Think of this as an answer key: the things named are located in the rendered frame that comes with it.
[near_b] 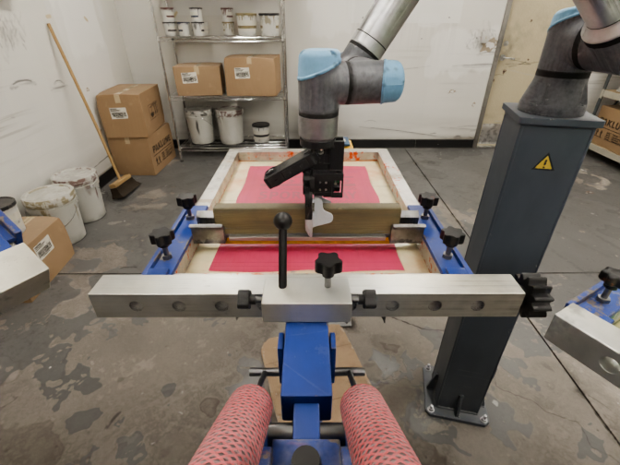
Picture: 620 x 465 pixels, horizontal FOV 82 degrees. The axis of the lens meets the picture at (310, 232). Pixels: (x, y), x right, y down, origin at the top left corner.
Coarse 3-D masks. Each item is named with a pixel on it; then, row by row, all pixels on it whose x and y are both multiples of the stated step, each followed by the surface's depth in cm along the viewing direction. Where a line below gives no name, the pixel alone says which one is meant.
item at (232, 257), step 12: (252, 168) 125; (264, 168) 125; (252, 180) 115; (240, 192) 108; (252, 192) 108; (228, 252) 80; (240, 252) 80; (252, 252) 80; (264, 252) 80; (276, 252) 80; (288, 252) 80; (300, 252) 80; (216, 264) 76; (228, 264) 76; (240, 264) 76; (252, 264) 76; (264, 264) 76; (276, 264) 76; (288, 264) 76; (300, 264) 76
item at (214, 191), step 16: (224, 160) 122; (240, 160) 130; (256, 160) 130; (272, 160) 130; (352, 160) 130; (368, 160) 130; (384, 160) 122; (224, 176) 109; (400, 176) 109; (208, 192) 99; (400, 192) 99; (192, 240) 78; (192, 256) 78; (176, 272) 69; (432, 272) 72
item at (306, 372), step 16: (288, 336) 48; (304, 336) 48; (320, 336) 48; (288, 352) 46; (304, 352) 46; (320, 352) 46; (288, 368) 44; (304, 368) 44; (320, 368) 44; (288, 384) 42; (304, 384) 42; (320, 384) 42; (288, 400) 41; (304, 400) 41; (320, 400) 41; (288, 416) 42; (320, 416) 42
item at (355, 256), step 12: (348, 168) 125; (360, 168) 125; (360, 180) 115; (360, 192) 108; (372, 192) 108; (312, 252) 80; (324, 252) 80; (336, 252) 80; (348, 252) 80; (360, 252) 80; (372, 252) 80; (384, 252) 80; (396, 252) 80; (312, 264) 76; (348, 264) 76; (360, 264) 76; (372, 264) 76; (384, 264) 76; (396, 264) 76
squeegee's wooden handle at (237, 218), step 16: (224, 208) 76; (240, 208) 76; (256, 208) 76; (272, 208) 76; (288, 208) 76; (304, 208) 76; (336, 208) 76; (352, 208) 76; (368, 208) 76; (384, 208) 76; (400, 208) 76; (224, 224) 78; (240, 224) 78; (256, 224) 78; (272, 224) 78; (304, 224) 78; (336, 224) 78; (352, 224) 78; (368, 224) 78; (384, 224) 78
